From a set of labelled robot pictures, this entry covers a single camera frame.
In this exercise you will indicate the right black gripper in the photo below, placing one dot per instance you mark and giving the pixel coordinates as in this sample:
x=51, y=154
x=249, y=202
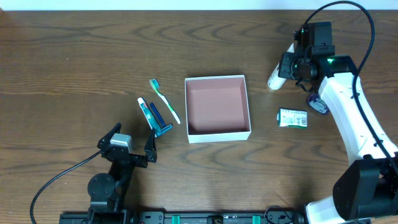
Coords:
x=285, y=66

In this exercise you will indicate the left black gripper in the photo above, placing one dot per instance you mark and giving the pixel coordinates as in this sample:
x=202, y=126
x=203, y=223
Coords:
x=131, y=157

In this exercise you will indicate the white Pantene tube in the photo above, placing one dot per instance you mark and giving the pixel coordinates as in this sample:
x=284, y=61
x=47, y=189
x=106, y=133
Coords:
x=275, y=82

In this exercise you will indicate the small teal toothpaste tube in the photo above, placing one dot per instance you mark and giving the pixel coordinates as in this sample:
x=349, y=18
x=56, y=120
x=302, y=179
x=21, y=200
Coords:
x=149, y=116

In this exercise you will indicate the blue disposable razor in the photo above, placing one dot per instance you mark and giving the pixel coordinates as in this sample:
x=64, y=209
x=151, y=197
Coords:
x=158, y=122

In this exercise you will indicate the blue soap pump bottle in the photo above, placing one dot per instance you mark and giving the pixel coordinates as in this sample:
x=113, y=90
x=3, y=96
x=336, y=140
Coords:
x=315, y=102

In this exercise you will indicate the green white soap bar package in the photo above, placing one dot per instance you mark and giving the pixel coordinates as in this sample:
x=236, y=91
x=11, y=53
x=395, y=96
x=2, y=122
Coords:
x=292, y=118

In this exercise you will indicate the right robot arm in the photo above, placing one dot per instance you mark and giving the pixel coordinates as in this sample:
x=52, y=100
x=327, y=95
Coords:
x=368, y=188

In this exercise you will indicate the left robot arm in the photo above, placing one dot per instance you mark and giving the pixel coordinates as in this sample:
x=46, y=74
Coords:
x=107, y=191

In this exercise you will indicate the green white toothbrush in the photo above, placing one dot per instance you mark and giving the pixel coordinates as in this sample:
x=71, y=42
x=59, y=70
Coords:
x=155, y=86

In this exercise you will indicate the white box with pink interior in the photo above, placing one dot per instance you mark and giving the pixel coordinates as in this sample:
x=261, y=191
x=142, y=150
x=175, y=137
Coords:
x=217, y=109

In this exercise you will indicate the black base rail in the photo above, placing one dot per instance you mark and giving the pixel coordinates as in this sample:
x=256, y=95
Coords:
x=271, y=216

